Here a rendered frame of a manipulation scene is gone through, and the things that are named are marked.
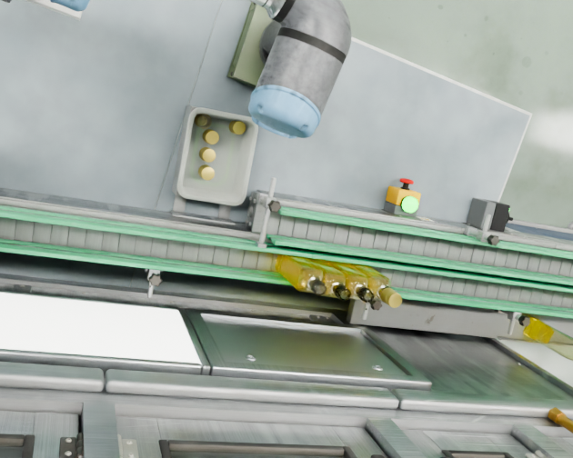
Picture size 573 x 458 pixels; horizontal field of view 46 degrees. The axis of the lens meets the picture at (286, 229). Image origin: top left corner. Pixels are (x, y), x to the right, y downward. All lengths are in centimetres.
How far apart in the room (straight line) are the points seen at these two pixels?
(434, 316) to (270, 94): 104
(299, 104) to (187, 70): 71
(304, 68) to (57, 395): 65
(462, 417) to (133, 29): 115
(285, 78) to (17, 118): 83
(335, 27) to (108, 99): 78
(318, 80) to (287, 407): 57
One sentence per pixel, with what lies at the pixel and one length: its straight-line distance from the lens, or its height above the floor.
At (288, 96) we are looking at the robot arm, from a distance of 105.
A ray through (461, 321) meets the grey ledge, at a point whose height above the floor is 88.
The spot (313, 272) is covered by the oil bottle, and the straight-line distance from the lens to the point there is 151.
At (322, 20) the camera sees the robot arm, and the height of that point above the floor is 146.
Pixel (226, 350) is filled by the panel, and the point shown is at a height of 121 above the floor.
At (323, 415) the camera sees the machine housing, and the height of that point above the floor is 143.
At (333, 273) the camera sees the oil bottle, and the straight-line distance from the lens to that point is 155.
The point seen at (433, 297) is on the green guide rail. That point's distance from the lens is 182.
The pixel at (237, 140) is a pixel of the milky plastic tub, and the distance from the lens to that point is 174.
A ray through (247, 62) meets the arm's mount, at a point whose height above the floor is 83.
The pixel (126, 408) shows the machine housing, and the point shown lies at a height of 143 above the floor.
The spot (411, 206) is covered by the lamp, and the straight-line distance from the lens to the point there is 184.
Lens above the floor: 246
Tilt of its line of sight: 69 degrees down
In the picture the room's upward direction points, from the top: 126 degrees clockwise
